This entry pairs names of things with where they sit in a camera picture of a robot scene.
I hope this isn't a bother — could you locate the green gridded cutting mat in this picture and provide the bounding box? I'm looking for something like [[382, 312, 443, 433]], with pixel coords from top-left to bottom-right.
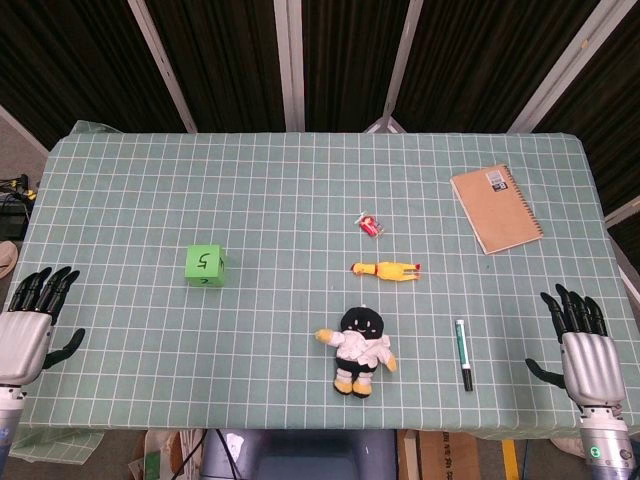
[[9, 119, 640, 459]]

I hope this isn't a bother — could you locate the yellow rubber chicken toy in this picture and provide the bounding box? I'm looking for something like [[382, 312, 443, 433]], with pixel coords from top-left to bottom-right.
[[349, 259, 424, 284]]

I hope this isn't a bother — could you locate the dark pleated curtain panel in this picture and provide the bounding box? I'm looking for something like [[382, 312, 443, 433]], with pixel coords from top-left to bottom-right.
[[299, 0, 412, 134], [144, 0, 290, 134], [393, 0, 601, 134], [0, 0, 187, 149], [533, 0, 640, 214]]

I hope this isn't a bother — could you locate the black yellow tool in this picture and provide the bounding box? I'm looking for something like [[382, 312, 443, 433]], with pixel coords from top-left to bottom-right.
[[0, 173, 41, 202]]

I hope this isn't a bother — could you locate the white partition frame post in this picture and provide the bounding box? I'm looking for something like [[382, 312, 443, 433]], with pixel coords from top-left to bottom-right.
[[127, 0, 199, 134], [273, 0, 306, 134], [508, 0, 617, 134], [603, 193, 640, 231], [363, 0, 427, 134]]

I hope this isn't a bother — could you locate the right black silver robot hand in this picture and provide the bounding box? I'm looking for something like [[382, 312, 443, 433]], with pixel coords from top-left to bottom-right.
[[524, 283, 626, 409]]

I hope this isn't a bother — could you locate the green cube with black numbers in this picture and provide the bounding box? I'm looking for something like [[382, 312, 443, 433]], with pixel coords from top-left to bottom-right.
[[184, 243, 227, 290]]

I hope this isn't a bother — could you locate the beige hat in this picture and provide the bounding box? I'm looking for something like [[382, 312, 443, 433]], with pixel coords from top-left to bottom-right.
[[0, 239, 20, 277]]

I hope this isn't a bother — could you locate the grey blue robot torso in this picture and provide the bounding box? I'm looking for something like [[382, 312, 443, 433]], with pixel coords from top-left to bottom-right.
[[202, 428, 399, 480]]

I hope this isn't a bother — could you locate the brown cardboard box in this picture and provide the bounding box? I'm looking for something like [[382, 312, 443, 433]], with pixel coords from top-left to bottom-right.
[[398, 429, 482, 480]]

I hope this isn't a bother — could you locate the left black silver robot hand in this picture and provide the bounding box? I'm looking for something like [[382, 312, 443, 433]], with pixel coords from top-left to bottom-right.
[[0, 266, 86, 387]]

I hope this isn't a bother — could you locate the black plush doll white jacket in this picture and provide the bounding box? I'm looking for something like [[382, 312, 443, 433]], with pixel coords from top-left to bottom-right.
[[313, 304, 400, 399]]

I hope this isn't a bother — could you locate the small red wrapped toy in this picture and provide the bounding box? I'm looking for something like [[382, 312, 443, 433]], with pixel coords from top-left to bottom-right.
[[354, 212, 386, 239]]

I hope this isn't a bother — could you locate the brown spiral notebook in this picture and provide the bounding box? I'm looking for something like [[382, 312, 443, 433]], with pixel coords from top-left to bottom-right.
[[449, 163, 545, 257]]

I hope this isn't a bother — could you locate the green white marker pen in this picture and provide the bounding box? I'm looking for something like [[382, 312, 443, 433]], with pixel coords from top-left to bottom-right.
[[453, 318, 475, 392]]

